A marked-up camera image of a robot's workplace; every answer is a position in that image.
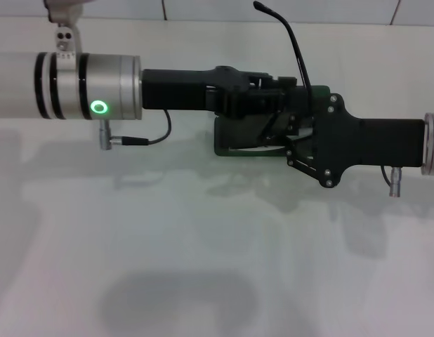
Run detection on black thin-frame glasses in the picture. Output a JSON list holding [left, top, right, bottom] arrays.
[[230, 1, 313, 152]]

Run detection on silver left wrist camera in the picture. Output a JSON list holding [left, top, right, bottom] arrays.
[[44, 0, 85, 62]]

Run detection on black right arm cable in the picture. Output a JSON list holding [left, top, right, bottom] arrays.
[[380, 165, 405, 198]]

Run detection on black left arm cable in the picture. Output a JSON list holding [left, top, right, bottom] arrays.
[[99, 109, 173, 152]]

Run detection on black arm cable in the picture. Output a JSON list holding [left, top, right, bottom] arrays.
[[99, 109, 173, 152], [380, 165, 405, 198]]

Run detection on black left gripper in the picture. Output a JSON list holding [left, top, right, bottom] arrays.
[[142, 65, 311, 119]]

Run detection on green glasses case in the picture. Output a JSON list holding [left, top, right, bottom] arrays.
[[213, 84, 332, 159]]

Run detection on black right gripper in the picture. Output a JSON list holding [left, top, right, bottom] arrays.
[[261, 93, 424, 189]]

